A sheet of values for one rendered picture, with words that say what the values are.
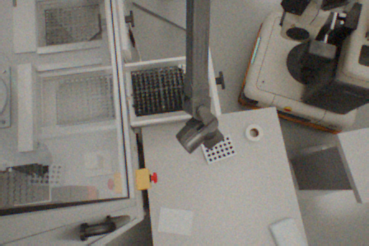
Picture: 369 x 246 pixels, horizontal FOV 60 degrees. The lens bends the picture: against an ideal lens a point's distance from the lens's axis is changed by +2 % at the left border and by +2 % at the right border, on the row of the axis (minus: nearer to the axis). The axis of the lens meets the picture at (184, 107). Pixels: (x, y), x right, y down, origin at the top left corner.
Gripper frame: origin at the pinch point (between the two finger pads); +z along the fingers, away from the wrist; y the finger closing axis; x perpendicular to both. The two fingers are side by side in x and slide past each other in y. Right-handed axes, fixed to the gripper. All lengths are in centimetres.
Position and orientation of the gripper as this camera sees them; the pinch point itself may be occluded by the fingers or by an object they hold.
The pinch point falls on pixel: (206, 136)
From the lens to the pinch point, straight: 109.7
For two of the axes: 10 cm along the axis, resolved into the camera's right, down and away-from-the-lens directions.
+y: 5.8, 7.7, -2.6
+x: 8.1, -5.6, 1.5
